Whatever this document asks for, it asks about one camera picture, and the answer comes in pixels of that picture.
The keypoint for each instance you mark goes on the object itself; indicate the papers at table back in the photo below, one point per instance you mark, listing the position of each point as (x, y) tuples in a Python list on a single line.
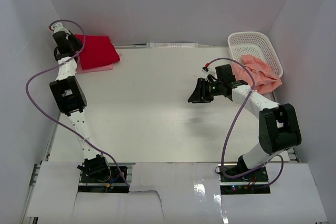
[(171, 45)]

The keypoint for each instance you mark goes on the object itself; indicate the white plastic basket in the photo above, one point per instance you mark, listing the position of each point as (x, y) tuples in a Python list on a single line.
[(255, 44)]

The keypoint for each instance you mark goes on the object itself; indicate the red t shirt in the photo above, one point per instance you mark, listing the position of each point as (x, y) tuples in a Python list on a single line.
[(98, 52)]

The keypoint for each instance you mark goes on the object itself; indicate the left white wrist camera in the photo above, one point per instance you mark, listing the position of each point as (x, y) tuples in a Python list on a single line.
[(58, 27)]

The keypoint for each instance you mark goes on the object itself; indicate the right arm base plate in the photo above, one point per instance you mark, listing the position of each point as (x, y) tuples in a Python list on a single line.
[(251, 184)]

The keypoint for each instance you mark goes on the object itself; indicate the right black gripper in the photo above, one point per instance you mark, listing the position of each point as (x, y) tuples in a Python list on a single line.
[(199, 95)]

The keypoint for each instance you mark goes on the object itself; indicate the salmon t shirt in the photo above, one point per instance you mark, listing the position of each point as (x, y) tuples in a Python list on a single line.
[(266, 80)]

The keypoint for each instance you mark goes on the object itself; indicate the folded pink t shirt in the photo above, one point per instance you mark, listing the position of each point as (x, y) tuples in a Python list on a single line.
[(104, 68)]

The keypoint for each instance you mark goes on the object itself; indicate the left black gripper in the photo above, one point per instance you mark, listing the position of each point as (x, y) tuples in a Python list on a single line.
[(78, 43)]

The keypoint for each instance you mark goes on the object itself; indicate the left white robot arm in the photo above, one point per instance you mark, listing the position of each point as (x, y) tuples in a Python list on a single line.
[(71, 102)]

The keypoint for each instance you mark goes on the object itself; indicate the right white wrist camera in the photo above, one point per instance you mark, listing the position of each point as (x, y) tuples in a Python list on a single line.
[(207, 70)]

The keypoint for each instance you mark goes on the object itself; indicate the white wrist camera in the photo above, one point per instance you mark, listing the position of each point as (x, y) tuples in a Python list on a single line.
[(207, 70), (58, 27)]

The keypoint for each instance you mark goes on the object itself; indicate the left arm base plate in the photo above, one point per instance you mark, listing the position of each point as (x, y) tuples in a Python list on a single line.
[(113, 184)]

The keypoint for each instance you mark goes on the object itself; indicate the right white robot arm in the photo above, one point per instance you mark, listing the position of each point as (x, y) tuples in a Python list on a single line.
[(278, 128)]

